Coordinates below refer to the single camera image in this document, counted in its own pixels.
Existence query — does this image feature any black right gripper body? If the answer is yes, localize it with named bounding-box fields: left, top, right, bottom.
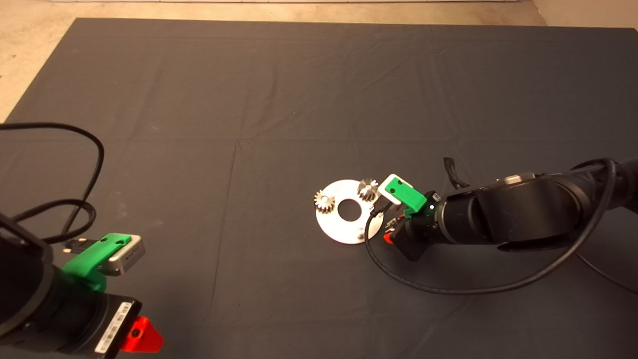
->
left=389, top=192, right=449, bottom=262

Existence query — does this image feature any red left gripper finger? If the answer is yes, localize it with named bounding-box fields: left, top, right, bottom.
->
left=124, top=317, right=164, bottom=353

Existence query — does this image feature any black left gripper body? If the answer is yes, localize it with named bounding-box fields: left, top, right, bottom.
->
left=50, top=289, right=143, bottom=359

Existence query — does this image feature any round metal carrier plate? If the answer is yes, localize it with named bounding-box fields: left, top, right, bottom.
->
left=315, top=179, right=384, bottom=245

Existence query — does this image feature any dark grey table cloth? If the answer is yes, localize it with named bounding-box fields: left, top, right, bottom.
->
left=0, top=18, right=638, bottom=359

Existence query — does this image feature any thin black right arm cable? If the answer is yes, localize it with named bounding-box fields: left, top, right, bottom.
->
left=364, top=159, right=638, bottom=296

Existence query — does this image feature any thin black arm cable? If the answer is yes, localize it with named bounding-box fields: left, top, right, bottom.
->
left=364, top=159, right=638, bottom=296
left=0, top=123, right=105, bottom=225

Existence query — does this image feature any green right camera mount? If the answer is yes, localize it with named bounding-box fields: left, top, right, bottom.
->
left=386, top=177, right=428, bottom=217

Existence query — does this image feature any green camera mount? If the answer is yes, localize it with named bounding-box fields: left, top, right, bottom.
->
left=62, top=233, right=133, bottom=292
left=386, top=177, right=428, bottom=217

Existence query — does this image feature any silver right camera box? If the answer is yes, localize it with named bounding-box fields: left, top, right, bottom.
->
left=377, top=174, right=414, bottom=206

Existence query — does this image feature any silver camera box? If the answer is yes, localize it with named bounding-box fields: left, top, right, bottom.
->
left=97, top=234, right=146, bottom=276
left=377, top=174, right=414, bottom=206

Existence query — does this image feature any green left camera mount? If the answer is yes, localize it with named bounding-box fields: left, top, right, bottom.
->
left=62, top=233, right=133, bottom=292

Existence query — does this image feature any silver left camera box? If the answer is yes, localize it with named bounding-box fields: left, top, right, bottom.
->
left=97, top=234, right=146, bottom=276

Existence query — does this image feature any braided black cable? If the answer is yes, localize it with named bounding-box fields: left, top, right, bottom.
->
left=10, top=199, right=96, bottom=250

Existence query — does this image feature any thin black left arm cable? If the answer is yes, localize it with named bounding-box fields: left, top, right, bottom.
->
left=0, top=123, right=105, bottom=225

